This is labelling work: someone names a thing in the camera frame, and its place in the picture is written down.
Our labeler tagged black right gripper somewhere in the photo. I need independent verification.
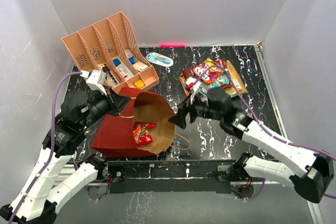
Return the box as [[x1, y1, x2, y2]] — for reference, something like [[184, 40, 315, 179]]
[[168, 91, 222, 129]]

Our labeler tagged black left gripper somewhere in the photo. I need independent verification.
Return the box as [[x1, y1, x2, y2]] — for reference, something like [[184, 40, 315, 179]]
[[80, 84, 131, 129]]

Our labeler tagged red brown paper bag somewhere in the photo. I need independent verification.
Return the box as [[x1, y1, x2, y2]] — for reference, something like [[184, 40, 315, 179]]
[[91, 88, 178, 158]]

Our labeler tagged orange wafer snack packet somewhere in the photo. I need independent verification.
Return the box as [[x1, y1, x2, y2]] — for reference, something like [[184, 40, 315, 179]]
[[179, 76, 190, 96]]

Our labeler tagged red chips bag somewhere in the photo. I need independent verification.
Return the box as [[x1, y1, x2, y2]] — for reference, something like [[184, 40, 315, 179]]
[[182, 58, 227, 80]]

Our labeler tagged orange candy bar pack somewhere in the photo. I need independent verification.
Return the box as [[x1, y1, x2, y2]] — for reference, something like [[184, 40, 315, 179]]
[[193, 60, 224, 84]]

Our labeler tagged teal snack packet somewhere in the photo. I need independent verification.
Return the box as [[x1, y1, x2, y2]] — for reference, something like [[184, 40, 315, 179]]
[[209, 73, 232, 89]]

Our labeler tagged gold foil snack bag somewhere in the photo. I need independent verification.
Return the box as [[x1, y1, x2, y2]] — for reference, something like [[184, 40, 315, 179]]
[[225, 60, 248, 98]]

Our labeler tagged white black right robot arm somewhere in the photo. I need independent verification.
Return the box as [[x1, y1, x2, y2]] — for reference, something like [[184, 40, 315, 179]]
[[169, 88, 334, 204]]

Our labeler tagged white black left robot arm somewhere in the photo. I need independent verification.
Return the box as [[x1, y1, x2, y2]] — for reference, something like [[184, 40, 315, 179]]
[[1, 89, 131, 223]]

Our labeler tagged yellow block in organizer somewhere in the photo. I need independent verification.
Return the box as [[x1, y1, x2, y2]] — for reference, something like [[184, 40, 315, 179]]
[[133, 79, 145, 89]]

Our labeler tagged blue white box in organizer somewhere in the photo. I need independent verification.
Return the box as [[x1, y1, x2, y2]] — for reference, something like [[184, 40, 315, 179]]
[[113, 58, 122, 71]]

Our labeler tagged white card pack in organizer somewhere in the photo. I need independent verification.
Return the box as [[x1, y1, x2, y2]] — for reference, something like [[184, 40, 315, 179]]
[[124, 49, 148, 72]]

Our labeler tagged pink plastic desk organizer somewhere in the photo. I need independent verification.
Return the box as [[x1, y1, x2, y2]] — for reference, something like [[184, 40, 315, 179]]
[[61, 12, 159, 92]]

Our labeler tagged blue blister pack item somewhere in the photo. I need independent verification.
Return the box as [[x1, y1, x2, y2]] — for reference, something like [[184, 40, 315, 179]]
[[146, 52, 174, 67]]

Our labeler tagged pink tape strip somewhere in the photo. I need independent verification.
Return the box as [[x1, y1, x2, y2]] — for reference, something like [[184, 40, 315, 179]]
[[160, 42, 186, 48]]

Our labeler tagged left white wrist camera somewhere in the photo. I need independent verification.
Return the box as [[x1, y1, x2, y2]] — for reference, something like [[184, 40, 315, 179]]
[[80, 70, 107, 96]]

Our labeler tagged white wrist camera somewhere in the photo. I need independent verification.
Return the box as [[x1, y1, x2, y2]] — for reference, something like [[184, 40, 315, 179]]
[[80, 70, 107, 96], [185, 77, 201, 104]]

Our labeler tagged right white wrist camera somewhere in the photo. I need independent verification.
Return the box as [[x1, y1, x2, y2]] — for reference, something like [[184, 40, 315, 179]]
[[185, 77, 201, 104]]

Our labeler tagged black aluminium base frame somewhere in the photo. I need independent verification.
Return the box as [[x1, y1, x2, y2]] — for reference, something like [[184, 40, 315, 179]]
[[43, 159, 266, 204]]

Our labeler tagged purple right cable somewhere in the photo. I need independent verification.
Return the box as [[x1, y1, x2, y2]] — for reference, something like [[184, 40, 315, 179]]
[[195, 65, 336, 198]]

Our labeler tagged purple cable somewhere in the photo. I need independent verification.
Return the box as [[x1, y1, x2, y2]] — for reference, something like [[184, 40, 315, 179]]
[[7, 71, 87, 224], [195, 65, 336, 198]]

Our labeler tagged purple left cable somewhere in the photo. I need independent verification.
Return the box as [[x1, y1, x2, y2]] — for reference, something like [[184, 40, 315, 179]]
[[7, 71, 87, 224]]

